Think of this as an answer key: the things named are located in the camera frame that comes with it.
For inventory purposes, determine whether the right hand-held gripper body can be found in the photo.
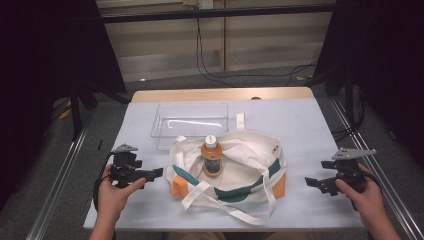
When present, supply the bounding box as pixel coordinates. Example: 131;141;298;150
331;147;368;212

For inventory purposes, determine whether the black metal stand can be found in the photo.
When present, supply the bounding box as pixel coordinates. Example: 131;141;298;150
68;79;99;142

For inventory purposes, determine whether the black curtain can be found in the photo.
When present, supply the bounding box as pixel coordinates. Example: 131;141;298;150
312;0;424;169
0;0;128;212

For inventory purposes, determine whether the person's right hand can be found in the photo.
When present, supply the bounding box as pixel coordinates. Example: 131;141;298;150
334;163;385;223

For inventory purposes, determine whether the clear plastic bin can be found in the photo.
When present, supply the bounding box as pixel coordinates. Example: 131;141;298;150
150;101;231;152

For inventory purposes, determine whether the black horizontal bar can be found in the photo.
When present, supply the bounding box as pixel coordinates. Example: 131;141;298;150
99;3;336;24

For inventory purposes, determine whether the light blue table mat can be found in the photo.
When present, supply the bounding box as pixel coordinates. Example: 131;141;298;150
82;97;366;232

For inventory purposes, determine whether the person's left hand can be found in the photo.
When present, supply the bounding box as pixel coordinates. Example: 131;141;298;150
96;163;148;219

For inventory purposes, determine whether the orange drink bottle white cap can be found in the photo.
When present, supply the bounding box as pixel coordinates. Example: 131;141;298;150
200;134;224;179

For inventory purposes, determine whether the metal floor rail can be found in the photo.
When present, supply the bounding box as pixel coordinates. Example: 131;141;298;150
25;114;93;240
330;97;424;240

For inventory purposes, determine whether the black floor cable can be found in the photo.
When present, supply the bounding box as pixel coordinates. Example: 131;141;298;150
195;17;236;89
197;17;318;88

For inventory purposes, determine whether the white canvas tote bag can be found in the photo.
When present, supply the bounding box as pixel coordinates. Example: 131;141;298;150
165;112;288;227

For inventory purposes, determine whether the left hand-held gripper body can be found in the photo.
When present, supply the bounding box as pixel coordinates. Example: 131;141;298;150
108;143;145;190

